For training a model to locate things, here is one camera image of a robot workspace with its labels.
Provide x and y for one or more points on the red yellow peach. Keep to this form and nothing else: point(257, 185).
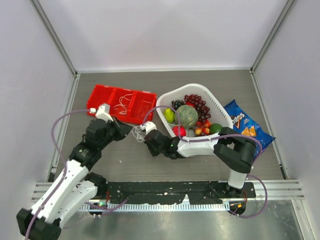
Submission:
point(202, 128)

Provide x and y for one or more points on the red bin right compartment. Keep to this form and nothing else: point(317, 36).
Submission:
point(141, 103)

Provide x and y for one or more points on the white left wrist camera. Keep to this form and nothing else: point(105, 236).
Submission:
point(102, 112)

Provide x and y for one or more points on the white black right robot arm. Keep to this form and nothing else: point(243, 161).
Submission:
point(237, 151)

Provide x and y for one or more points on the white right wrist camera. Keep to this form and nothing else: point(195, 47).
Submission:
point(148, 126)

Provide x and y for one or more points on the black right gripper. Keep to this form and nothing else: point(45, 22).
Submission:
point(153, 152)

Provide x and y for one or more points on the green netted melon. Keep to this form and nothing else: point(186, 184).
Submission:
point(188, 116)

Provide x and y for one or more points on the green lime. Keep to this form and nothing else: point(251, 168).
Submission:
point(215, 128)

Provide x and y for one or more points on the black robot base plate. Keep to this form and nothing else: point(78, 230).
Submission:
point(172, 192)

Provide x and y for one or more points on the red bin compartment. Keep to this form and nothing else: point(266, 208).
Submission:
point(120, 102)
point(141, 103)

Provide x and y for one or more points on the yellow green pear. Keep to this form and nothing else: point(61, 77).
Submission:
point(169, 115)

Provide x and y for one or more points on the blue chips bag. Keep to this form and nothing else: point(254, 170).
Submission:
point(243, 124)

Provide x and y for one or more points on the white plastic fruit basket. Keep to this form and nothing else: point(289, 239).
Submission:
point(218, 114)

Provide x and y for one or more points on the red bin middle compartment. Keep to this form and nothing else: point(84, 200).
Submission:
point(120, 102)

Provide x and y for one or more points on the red fruit in basket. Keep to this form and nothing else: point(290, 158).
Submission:
point(179, 131)

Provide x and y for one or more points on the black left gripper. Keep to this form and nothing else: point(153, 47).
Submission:
point(122, 129)

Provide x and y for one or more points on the dark blue grape bunch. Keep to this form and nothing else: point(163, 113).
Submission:
point(177, 103)

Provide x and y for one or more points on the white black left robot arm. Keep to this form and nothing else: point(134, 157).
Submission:
point(75, 185)

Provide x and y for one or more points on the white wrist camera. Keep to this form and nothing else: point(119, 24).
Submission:
point(148, 126)
point(102, 112)

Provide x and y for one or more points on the dark red grape bunch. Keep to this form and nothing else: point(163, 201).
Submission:
point(200, 105)

